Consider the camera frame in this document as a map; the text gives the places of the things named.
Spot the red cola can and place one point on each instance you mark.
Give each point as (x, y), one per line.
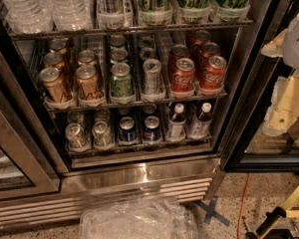
(182, 78)
(212, 75)

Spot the silver can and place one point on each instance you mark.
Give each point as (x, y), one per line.
(153, 89)
(75, 135)
(102, 134)

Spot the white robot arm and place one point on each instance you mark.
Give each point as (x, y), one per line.
(285, 45)

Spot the bottom left silver can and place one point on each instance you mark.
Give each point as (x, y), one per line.
(75, 135)

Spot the clear plastic bin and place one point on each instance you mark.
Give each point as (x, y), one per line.
(161, 218)

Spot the green white tall can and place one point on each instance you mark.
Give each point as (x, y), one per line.
(155, 12)

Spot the right clear water bottle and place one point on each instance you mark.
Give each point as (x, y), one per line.
(72, 15)

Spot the left white-cap dark bottle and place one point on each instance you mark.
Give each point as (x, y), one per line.
(175, 122)

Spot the front silver can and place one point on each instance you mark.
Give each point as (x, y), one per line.
(153, 89)

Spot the plaid tall can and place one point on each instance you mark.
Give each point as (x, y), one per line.
(115, 14)

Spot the left clear water bottle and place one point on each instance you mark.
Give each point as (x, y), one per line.
(29, 16)

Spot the open glass fridge door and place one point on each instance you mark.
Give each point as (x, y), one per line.
(262, 134)

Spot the yellow black stand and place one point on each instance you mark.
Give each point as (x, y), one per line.
(267, 228)

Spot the white-cap dark bottle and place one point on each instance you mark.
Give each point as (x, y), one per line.
(175, 122)
(201, 121)

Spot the left blue pepsi can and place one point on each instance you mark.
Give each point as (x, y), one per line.
(127, 131)

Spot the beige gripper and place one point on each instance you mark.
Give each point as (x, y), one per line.
(298, 40)

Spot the front green can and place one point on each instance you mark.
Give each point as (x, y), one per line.
(122, 90)

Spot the back left orange can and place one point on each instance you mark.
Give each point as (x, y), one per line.
(59, 46)

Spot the front right red cola can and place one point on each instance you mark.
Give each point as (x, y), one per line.
(212, 75)

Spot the orange can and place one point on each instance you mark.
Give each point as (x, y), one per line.
(87, 58)
(55, 60)
(90, 86)
(58, 91)
(59, 46)

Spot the blue tape cross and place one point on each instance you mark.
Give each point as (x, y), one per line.
(211, 213)

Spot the middle left orange can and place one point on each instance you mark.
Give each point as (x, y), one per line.
(55, 60)

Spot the right blue pepsi can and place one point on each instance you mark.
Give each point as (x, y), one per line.
(151, 133)

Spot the front left orange can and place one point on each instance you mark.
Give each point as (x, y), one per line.
(58, 91)

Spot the blue pepsi can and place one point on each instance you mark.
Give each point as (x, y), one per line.
(151, 133)
(127, 131)

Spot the front left red cola can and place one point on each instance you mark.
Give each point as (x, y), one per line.
(182, 78)

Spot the right white-cap dark bottle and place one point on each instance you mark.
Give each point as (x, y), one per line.
(201, 121)

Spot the left glass fridge door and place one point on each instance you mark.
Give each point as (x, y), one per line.
(24, 169)

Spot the stainless steel display fridge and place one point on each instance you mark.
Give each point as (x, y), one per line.
(187, 169)

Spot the clear water bottle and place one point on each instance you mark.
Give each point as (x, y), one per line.
(72, 15)
(29, 16)

